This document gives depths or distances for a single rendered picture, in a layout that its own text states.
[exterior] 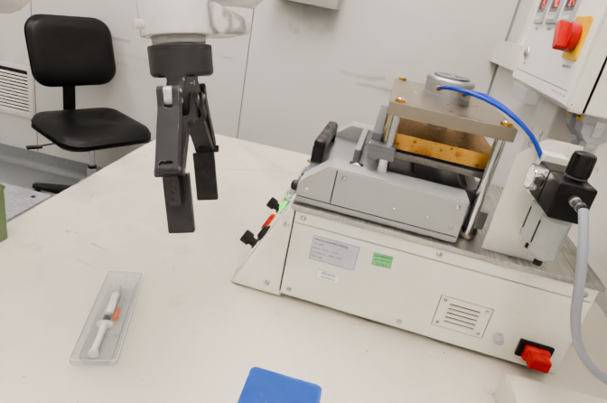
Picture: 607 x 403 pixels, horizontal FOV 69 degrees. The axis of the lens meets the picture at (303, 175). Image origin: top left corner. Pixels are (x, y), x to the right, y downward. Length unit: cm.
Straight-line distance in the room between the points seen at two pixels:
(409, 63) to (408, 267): 164
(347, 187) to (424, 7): 166
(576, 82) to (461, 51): 164
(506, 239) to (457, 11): 166
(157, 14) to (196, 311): 44
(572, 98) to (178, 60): 49
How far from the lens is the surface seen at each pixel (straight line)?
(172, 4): 53
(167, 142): 49
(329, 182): 66
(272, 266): 74
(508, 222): 70
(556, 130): 78
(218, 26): 56
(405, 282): 72
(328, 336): 73
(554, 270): 74
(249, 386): 63
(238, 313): 73
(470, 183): 76
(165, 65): 54
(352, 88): 226
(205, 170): 64
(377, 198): 66
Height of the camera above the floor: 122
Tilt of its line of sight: 22 degrees down
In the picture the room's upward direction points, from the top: 11 degrees clockwise
